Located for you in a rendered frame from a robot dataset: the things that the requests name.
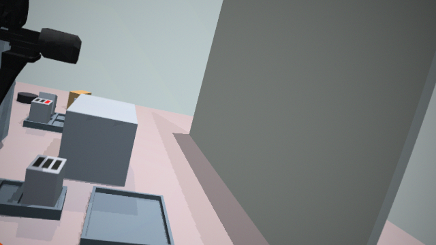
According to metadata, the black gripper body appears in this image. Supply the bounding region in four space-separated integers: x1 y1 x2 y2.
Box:
0 27 82 64

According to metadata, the black short cylinder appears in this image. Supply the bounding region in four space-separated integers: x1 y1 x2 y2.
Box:
17 92 38 104

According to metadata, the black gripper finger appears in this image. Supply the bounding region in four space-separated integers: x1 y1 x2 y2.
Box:
0 50 41 105

